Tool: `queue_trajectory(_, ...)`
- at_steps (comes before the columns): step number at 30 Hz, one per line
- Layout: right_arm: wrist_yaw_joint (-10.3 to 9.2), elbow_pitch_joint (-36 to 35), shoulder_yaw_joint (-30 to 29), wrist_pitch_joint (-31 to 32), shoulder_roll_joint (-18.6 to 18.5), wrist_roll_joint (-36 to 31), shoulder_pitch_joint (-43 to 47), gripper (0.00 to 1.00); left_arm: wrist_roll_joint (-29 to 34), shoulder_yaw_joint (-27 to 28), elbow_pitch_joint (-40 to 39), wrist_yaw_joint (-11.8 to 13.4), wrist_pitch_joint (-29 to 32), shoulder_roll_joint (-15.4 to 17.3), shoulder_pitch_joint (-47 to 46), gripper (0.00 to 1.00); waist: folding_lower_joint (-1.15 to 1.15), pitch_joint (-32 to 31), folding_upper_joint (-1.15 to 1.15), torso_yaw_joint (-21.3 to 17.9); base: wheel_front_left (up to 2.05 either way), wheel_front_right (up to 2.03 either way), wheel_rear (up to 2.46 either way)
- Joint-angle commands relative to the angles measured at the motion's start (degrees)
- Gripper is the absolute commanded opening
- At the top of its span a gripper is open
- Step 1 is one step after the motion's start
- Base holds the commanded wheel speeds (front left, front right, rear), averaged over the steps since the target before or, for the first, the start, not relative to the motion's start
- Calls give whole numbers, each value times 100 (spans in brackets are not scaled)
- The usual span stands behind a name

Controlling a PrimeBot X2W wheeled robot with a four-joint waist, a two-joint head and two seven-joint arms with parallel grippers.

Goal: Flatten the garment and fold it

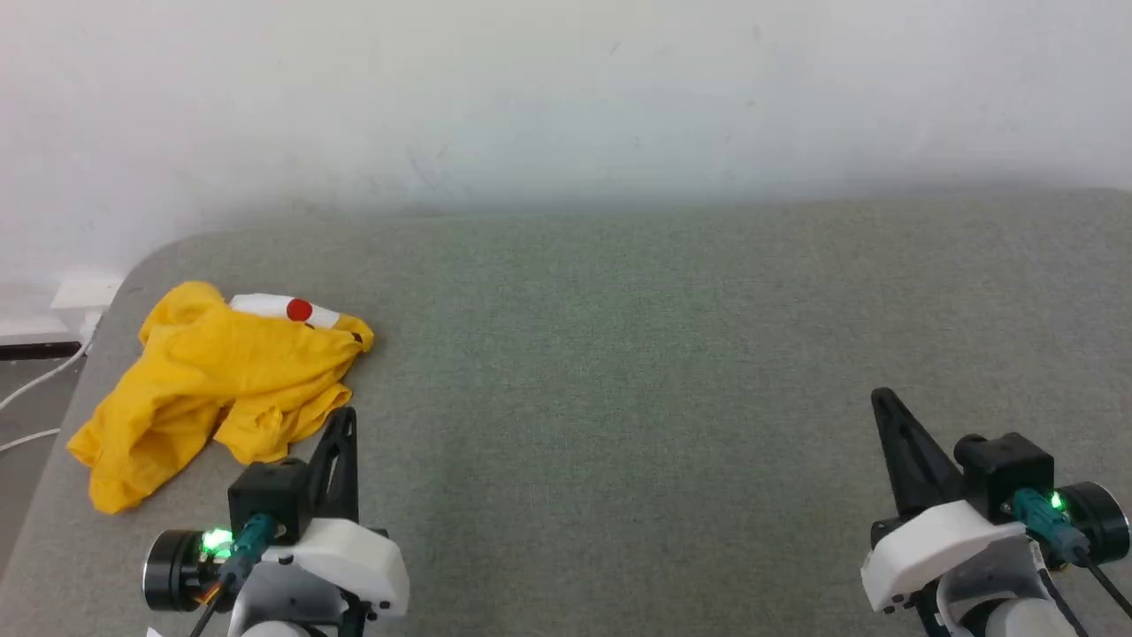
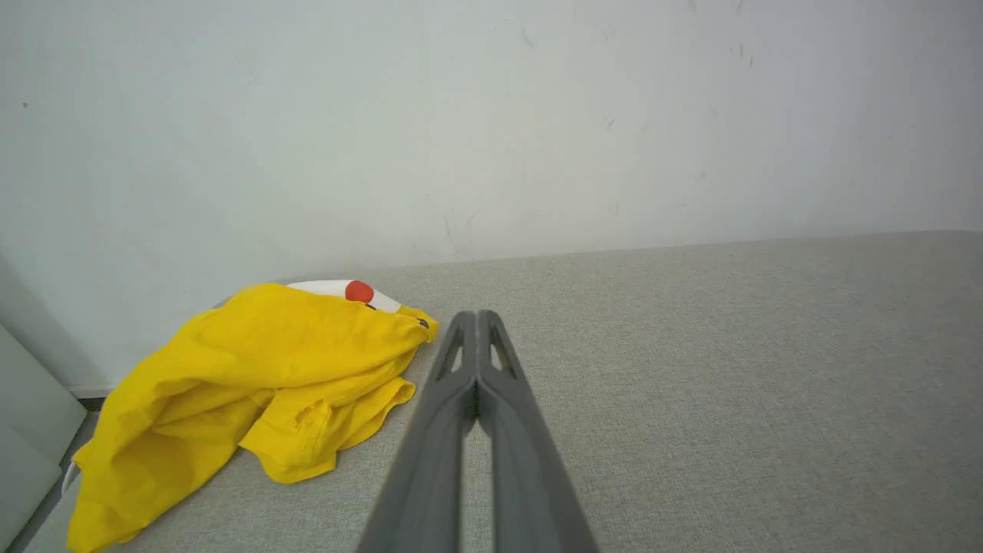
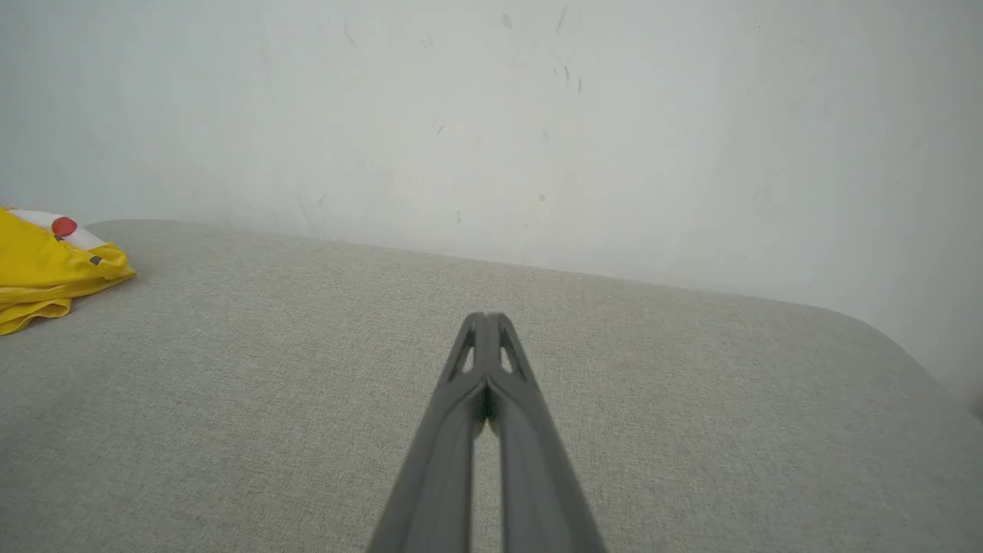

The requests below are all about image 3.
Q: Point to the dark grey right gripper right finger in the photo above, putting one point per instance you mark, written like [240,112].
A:
[541,476]

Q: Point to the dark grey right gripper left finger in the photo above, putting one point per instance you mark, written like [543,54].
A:
[438,476]

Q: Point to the yellow cartoon print garment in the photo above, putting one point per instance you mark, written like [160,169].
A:
[38,269]

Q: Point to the grey fabric sofa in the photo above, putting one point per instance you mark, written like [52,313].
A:
[230,399]

